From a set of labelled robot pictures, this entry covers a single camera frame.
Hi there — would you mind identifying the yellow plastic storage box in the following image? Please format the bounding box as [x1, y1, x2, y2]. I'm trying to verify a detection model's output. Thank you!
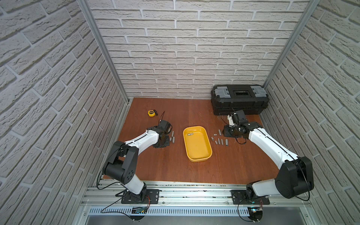
[183, 126, 212, 162]

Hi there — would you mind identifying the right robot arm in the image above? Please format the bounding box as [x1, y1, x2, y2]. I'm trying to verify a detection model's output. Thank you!
[223, 110, 314, 201]

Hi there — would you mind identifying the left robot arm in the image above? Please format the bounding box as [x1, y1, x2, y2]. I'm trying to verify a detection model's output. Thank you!
[102, 120, 172, 197]

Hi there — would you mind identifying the yellow tape measure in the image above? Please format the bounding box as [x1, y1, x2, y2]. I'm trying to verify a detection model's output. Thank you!
[148, 110, 158, 117]

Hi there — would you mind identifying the black plastic toolbox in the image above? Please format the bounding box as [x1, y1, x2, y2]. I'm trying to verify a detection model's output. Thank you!
[211, 84, 270, 115]

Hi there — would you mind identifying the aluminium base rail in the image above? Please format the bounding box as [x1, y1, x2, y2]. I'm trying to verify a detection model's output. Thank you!
[81, 180, 312, 218]

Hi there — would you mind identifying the aluminium frame post right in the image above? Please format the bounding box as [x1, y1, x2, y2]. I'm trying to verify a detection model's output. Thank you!
[262, 0, 320, 89]

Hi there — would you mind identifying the aluminium frame post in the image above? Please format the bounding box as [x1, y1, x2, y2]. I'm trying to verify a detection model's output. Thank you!
[262, 0, 320, 89]
[78, 0, 130, 104]

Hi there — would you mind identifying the aluminium frame post left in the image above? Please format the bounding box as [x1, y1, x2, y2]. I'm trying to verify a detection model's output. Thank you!
[78, 0, 130, 104]

